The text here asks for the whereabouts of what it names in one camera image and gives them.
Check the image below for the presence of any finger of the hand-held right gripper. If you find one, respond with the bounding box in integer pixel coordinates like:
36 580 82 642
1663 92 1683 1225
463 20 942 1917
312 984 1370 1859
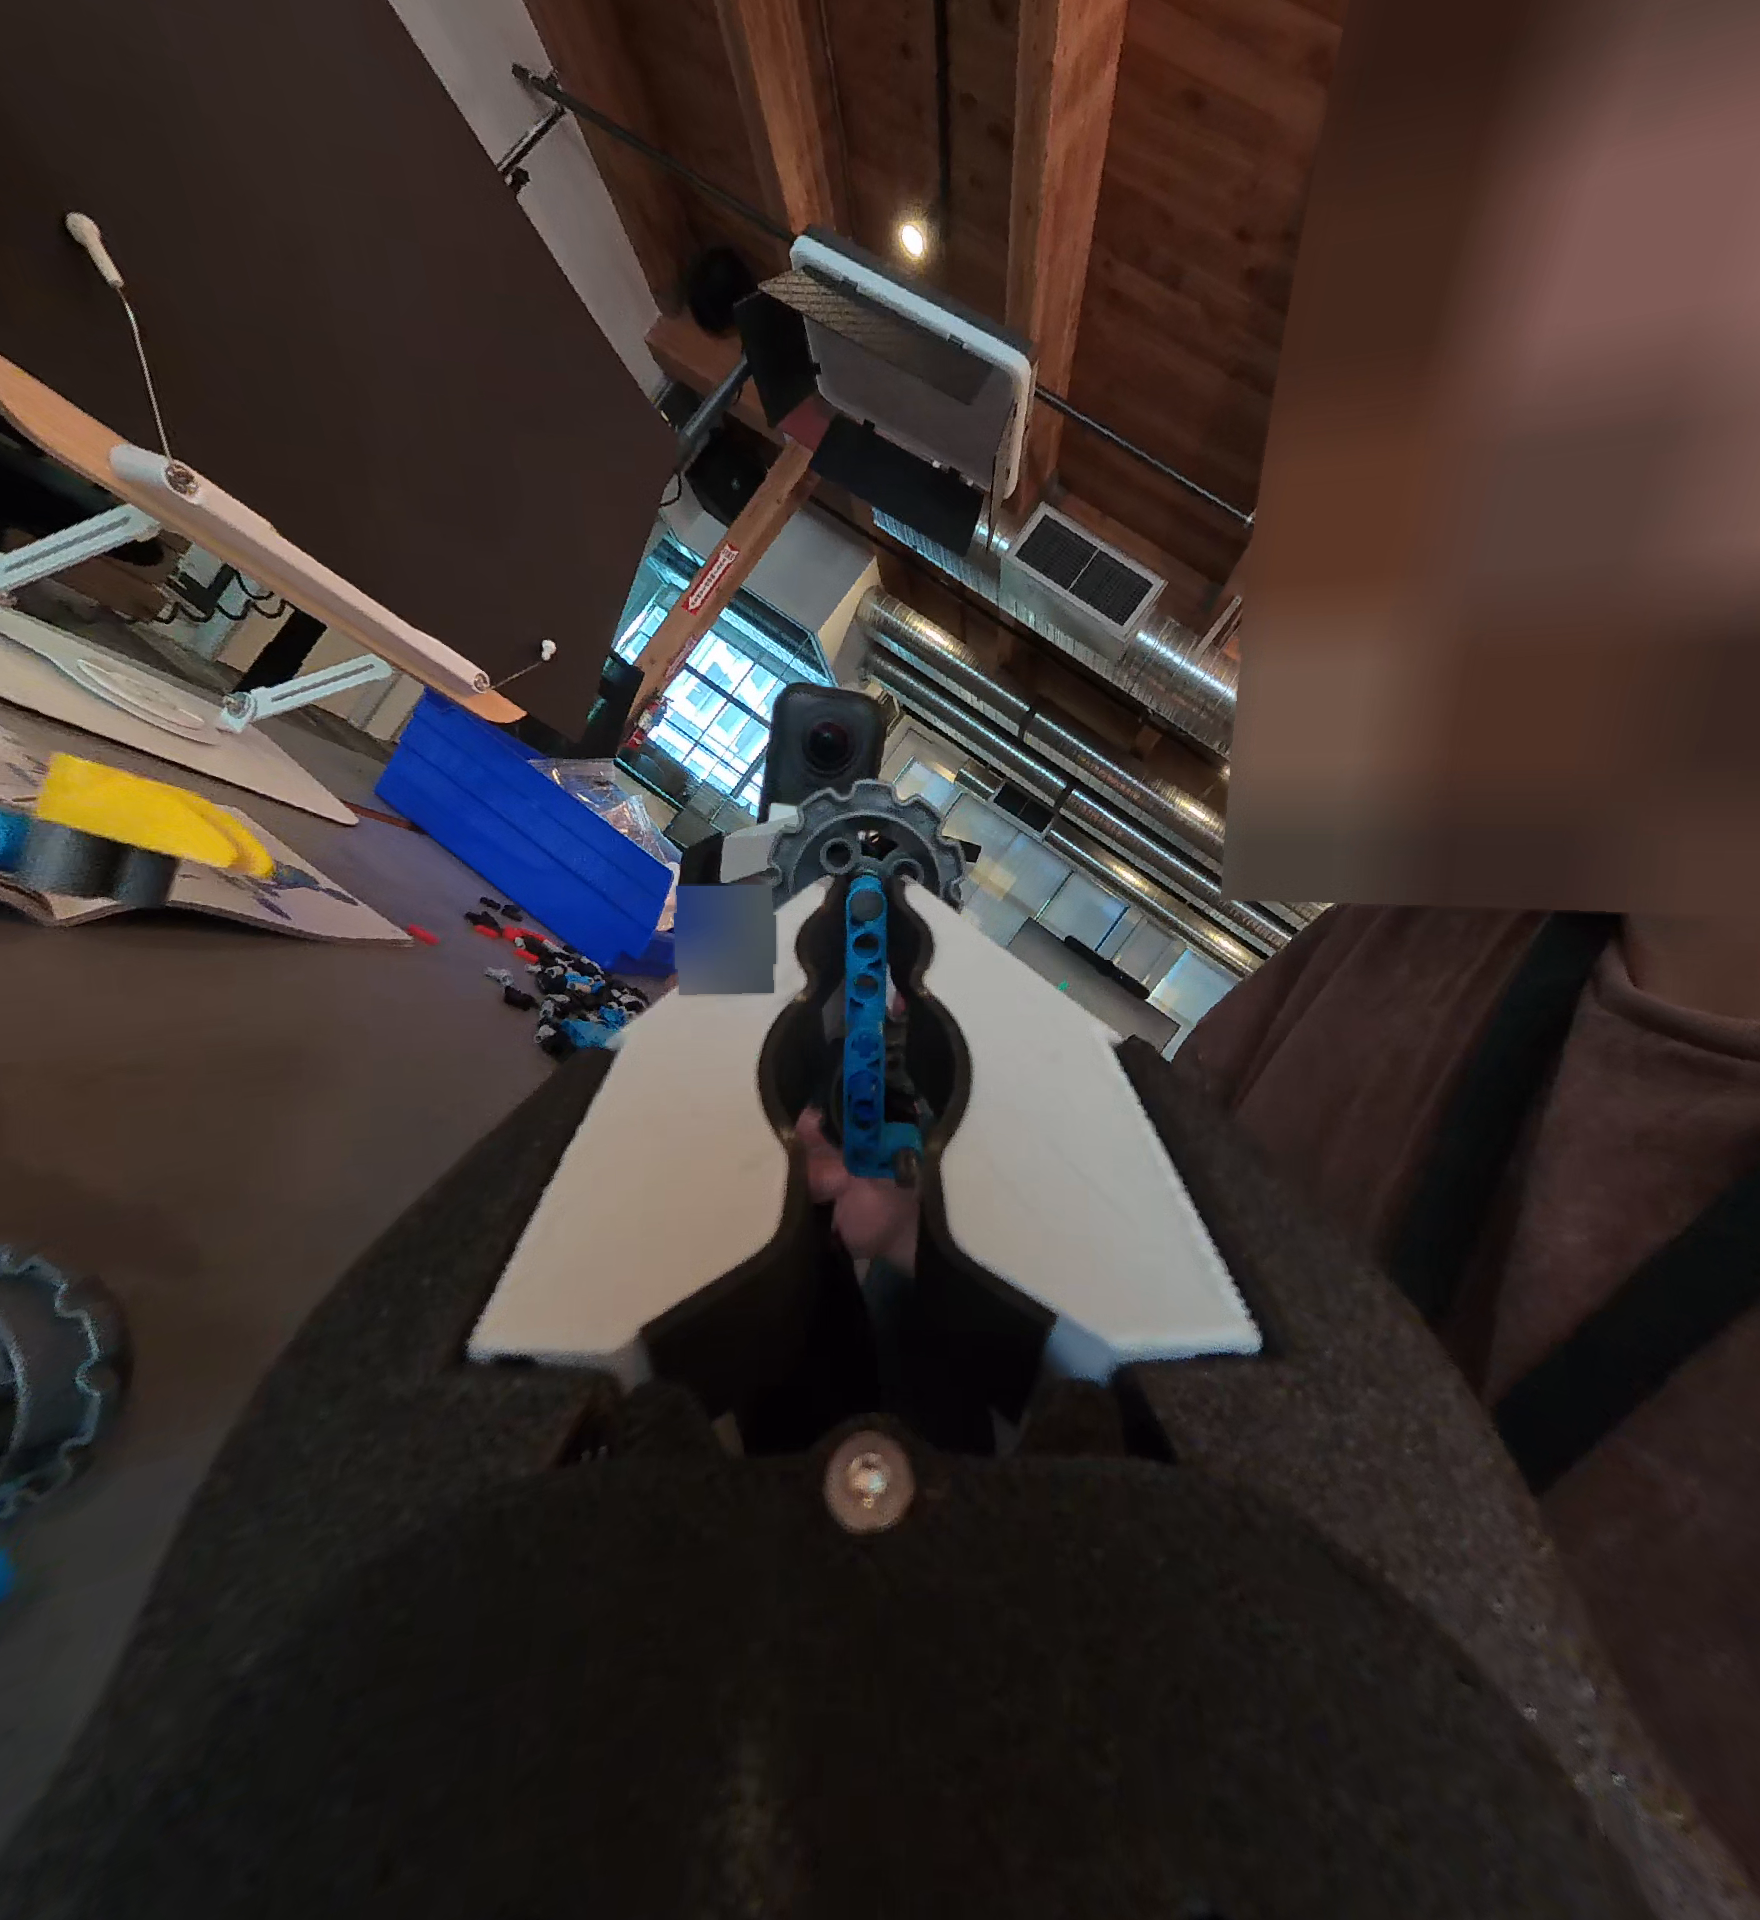
720 810 795 905

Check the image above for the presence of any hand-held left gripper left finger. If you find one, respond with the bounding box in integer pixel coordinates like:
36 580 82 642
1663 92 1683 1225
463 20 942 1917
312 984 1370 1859
463 880 846 1369

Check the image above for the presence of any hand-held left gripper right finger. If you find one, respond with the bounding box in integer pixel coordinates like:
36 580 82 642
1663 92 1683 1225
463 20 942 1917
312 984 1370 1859
907 897 1265 1363

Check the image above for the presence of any blue toy building beam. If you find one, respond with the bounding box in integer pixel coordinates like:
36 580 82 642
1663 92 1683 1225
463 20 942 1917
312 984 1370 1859
839 873 930 1187

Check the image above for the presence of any person's right hand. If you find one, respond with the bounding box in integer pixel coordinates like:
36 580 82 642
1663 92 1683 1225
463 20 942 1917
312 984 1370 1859
796 1110 921 1265

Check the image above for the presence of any clear plastic parts bag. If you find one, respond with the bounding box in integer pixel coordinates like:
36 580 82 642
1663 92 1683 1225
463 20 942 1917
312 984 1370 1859
535 757 680 876

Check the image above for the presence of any pile of small toy parts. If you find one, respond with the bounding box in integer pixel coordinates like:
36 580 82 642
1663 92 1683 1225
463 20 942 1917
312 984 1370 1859
459 892 660 1058

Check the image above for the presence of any blue plastic bin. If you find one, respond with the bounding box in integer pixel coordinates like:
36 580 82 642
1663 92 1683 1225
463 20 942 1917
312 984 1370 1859
375 689 675 969

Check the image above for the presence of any ceiling vent grille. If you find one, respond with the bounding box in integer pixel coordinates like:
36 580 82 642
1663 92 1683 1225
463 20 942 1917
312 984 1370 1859
1001 502 1169 642

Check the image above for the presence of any white ceiling unit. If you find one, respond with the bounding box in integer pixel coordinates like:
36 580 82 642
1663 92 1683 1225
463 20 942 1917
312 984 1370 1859
738 225 1038 505

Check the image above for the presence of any instruction booklet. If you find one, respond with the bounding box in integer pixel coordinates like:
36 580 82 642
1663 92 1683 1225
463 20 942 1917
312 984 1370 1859
0 698 417 949

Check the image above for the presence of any person's brown shirt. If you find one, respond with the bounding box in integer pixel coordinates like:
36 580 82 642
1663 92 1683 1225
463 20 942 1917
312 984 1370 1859
1179 900 1760 1920

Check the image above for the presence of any blue grey toy robot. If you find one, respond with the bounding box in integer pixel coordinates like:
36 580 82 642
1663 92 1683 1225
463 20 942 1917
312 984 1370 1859
0 751 283 1652

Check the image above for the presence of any dark divider panel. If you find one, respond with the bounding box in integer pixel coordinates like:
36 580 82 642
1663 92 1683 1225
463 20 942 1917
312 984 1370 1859
0 0 680 759

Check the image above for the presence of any wooden post red label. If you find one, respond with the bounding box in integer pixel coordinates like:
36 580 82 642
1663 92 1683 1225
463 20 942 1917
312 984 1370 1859
623 435 824 737

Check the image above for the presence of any silver air duct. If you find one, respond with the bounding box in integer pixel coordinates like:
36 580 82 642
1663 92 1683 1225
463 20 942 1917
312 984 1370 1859
858 584 1242 917

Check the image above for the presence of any black chest strap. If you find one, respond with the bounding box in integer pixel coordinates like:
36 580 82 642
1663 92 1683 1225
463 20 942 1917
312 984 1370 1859
1389 911 1760 1491

